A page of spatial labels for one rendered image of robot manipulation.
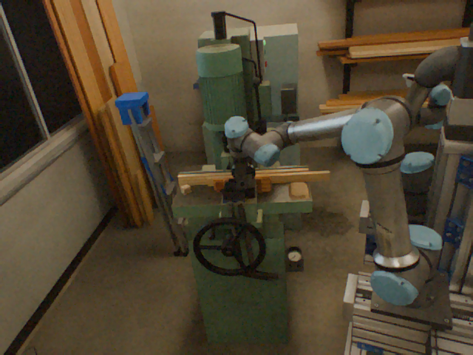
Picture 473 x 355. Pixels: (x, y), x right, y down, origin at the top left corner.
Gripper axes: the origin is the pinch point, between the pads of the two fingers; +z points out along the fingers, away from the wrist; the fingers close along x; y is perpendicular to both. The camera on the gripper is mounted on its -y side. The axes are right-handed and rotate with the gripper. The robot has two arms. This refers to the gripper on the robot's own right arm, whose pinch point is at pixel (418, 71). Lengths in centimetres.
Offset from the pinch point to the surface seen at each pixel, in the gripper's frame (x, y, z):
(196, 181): -110, 17, -50
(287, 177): -68, 22, -50
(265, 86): -72, -16, -32
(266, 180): -77, 18, -57
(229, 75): -82, -29, -58
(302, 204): -63, 27, -65
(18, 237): -224, 38, -48
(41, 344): -222, 94, -75
